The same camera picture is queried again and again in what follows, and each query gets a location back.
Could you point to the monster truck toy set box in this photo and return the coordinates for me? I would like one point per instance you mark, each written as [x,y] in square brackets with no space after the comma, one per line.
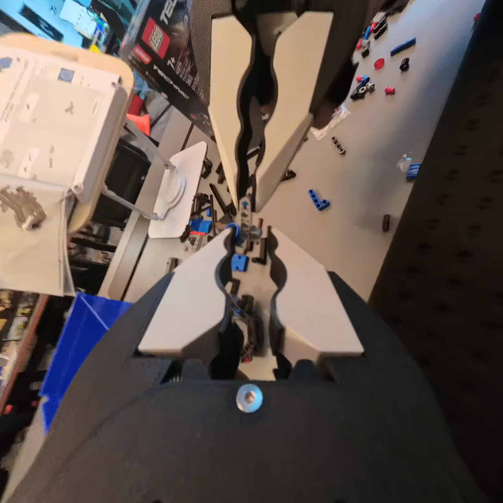
[157,39]

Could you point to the blue tagged plastic bin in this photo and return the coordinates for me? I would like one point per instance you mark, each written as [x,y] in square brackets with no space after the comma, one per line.
[78,342]

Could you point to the pile of black beams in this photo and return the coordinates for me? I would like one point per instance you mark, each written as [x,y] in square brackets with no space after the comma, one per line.
[214,192]

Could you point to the printed instruction sheet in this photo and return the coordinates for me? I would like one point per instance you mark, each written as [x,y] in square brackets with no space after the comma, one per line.
[39,65]

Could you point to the dark grey short beam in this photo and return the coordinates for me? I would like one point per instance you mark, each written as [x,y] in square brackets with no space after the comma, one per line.
[338,145]

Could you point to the black toy chassis assembly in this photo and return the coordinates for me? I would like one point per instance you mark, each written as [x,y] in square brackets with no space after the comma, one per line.
[245,326]

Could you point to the blue small L beam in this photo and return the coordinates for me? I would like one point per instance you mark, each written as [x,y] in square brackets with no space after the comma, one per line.
[316,198]

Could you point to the blue small block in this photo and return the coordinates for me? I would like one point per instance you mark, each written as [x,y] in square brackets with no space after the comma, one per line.
[413,171]

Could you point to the black pin connector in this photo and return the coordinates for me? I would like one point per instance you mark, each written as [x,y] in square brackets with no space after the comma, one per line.
[386,222]

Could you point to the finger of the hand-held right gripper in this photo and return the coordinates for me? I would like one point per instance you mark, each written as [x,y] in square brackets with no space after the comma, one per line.
[226,78]
[298,78]

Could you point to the clear plastic scrap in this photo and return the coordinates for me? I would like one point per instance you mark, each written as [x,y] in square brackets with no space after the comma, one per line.
[403,162]

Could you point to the light grey L beam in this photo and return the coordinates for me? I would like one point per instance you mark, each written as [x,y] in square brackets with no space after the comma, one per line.
[245,218]

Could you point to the book stand with white base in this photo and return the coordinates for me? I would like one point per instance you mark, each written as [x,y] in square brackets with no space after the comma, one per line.
[180,177]

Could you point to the blue flat panel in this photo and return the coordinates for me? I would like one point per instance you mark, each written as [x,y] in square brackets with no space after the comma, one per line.
[239,263]

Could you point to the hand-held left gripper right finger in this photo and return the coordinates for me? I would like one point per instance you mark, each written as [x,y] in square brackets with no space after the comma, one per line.
[318,314]

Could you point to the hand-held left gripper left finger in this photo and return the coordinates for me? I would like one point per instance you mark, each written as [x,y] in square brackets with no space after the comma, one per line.
[184,314]

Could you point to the instruction booklet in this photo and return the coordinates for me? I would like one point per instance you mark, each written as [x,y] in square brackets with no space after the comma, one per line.
[39,118]

